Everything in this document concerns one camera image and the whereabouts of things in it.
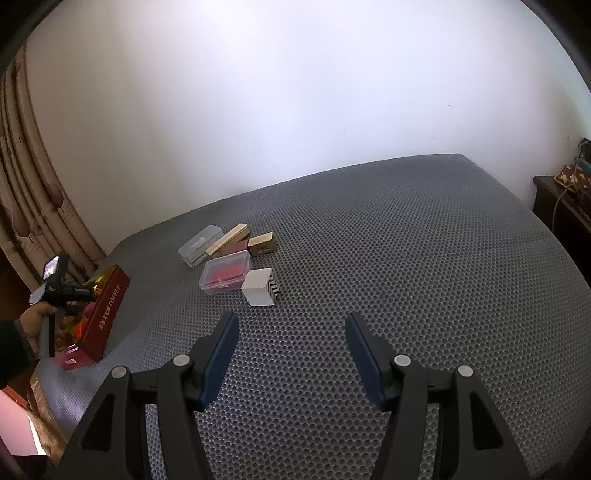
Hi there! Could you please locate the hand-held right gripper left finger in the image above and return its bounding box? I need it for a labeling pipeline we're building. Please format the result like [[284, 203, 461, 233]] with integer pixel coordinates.
[[60, 311, 240, 480]]

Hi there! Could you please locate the grey honeycomb mat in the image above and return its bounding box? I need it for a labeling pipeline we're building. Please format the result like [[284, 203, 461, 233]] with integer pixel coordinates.
[[32, 153, 579, 480]]

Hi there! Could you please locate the person's left hand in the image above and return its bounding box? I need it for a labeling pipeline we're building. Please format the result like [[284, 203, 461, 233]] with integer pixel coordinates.
[[19, 305, 58, 344]]

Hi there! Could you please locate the red tin box gold interior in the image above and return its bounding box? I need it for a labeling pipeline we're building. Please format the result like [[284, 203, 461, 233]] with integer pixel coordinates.
[[53, 264, 131, 370]]

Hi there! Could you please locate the brown and beige block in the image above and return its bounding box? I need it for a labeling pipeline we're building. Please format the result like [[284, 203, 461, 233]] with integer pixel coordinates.
[[222, 233, 278, 257]]

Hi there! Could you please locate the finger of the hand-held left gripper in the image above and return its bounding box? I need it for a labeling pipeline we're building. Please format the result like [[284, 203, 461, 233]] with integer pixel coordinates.
[[65, 285, 96, 304]]

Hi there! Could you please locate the dark wooden cabinet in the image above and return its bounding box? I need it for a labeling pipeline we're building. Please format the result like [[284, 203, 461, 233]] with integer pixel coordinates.
[[533, 175, 591, 287]]

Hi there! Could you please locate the pink clear plastic box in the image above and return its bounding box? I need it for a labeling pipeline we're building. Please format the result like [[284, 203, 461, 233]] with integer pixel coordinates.
[[198, 251, 252, 296]]

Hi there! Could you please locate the white cube zigzag side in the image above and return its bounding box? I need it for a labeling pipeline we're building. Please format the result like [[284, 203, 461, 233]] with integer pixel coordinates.
[[241, 267, 280, 308]]

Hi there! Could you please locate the white cable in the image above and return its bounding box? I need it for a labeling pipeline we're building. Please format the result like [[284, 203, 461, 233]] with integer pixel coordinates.
[[551, 187, 571, 229]]

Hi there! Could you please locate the gold rectangular bar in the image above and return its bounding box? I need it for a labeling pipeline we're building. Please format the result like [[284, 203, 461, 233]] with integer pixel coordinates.
[[205, 224, 251, 258]]

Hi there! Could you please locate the floral pouch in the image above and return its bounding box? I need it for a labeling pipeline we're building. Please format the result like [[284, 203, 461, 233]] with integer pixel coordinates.
[[555, 164, 591, 190]]

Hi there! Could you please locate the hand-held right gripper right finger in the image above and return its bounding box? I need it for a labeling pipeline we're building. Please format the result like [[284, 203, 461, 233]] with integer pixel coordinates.
[[345, 313, 532, 480]]

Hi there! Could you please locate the beige printed curtain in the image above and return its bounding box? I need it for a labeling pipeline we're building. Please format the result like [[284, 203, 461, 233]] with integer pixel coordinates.
[[0, 51, 107, 287]]

